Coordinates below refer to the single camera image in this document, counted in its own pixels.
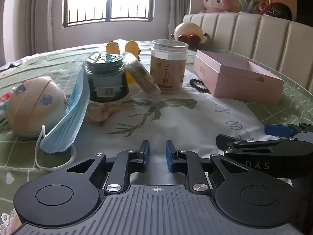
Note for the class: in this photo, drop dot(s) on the pink rectangular box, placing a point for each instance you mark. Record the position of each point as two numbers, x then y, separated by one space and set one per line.
239 80

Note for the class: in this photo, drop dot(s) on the grey curtain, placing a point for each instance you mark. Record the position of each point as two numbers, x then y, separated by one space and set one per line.
46 17
179 5

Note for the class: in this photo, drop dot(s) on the cotton swab pack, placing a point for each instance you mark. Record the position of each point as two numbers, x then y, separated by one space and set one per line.
143 78

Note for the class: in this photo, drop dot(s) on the yellow bunny ear container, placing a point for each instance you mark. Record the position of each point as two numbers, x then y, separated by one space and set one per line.
132 47

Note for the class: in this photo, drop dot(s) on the beige clear plastic jar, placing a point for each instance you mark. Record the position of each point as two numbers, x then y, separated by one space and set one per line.
168 71

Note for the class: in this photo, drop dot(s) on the floral printed packet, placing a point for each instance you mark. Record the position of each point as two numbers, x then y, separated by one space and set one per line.
4 100

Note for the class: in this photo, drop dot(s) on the green lid glass jar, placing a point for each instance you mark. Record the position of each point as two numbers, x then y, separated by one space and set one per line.
106 78

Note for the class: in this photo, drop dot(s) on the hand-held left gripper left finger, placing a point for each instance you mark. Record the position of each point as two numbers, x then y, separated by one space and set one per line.
146 151

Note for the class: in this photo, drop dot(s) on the cream padded headboard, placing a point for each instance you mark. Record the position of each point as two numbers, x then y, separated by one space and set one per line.
247 31

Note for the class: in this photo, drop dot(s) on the cream round plush toy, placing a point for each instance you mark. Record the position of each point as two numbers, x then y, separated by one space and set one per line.
188 30

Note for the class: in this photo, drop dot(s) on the dark round object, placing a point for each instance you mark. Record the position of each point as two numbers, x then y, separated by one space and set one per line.
281 11

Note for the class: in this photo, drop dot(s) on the pink flower hair clip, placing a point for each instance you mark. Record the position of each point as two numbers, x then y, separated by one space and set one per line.
100 113

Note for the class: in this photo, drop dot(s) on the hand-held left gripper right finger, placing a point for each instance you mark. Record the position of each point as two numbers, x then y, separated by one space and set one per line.
168 155

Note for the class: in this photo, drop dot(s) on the pink lace cloth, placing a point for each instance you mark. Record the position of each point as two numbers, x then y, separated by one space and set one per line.
8 221

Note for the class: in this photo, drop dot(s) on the white leaf print cloth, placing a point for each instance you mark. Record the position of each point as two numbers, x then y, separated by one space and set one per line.
185 120

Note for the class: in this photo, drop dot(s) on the pink plush toy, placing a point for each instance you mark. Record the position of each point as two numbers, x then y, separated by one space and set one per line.
215 2

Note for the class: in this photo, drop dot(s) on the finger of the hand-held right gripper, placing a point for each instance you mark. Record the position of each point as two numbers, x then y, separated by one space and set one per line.
225 139
276 129

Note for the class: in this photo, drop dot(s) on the pink artificial flower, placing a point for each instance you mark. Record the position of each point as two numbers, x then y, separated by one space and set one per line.
267 5

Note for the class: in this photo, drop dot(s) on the barred window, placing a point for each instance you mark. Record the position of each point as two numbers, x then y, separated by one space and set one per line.
110 0

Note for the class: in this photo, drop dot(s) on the blue face mask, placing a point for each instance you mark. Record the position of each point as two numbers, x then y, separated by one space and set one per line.
69 120

